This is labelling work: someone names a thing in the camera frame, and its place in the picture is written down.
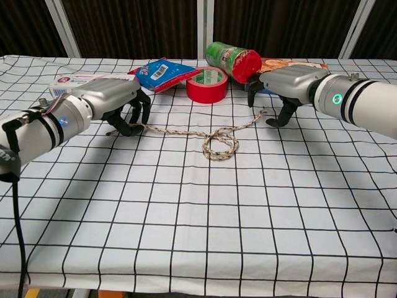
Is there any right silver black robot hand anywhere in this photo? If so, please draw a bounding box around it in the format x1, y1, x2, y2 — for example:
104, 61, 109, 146
247, 66, 329, 128

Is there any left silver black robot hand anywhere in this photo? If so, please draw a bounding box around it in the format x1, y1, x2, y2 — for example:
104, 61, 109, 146
71, 78, 152, 137

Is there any beige braided rope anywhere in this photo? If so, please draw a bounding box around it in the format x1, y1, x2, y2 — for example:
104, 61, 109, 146
105, 109, 268, 161

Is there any orange and blue cracker box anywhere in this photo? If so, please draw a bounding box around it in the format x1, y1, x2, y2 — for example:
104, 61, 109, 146
243, 58, 329, 94

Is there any white toothpaste box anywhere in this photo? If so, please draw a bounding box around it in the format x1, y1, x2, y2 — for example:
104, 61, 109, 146
48, 73, 137, 99

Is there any blue snack bag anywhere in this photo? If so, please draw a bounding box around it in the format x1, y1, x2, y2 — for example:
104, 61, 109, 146
127, 57, 202, 94

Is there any green chip can red lid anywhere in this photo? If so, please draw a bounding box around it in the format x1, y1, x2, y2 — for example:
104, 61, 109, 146
205, 41, 263, 84

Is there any red tape roll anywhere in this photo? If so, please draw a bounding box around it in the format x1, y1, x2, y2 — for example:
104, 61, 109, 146
185, 66, 229, 105

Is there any white black-checked tablecloth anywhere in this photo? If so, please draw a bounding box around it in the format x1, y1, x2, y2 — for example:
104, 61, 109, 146
0, 55, 397, 294

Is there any grey metal partition post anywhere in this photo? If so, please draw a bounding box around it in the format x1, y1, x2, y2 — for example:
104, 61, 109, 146
196, 0, 215, 60
337, 0, 378, 60
44, 0, 82, 58

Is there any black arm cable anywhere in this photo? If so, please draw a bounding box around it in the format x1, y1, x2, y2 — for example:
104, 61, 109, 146
2, 114, 35, 298

